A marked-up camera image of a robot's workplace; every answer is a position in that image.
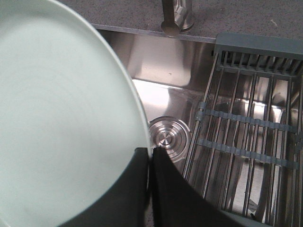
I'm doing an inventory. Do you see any stainless steel sink basin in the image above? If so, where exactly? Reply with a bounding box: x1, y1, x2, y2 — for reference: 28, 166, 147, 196
98, 26, 216, 175

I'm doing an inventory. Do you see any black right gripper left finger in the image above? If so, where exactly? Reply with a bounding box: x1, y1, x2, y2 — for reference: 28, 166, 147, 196
61, 148, 149, 227

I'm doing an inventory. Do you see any light green round plate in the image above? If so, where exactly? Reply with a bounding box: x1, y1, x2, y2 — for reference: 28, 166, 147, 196
0, 0, 150, 227

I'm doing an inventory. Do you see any round steel sink drain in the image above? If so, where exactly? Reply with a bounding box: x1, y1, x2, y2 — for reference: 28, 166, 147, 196
149, 116, 190, 162

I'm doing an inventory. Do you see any green metal dish drying rack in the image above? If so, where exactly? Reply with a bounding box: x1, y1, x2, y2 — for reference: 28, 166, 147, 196
183, 33, 303, 227

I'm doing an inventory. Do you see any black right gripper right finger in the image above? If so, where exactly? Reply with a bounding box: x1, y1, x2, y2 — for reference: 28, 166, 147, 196
151, 147, 262, 227

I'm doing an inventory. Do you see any stainless steel faucet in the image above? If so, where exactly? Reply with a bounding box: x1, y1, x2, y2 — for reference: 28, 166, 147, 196
161, 0, 194, 37

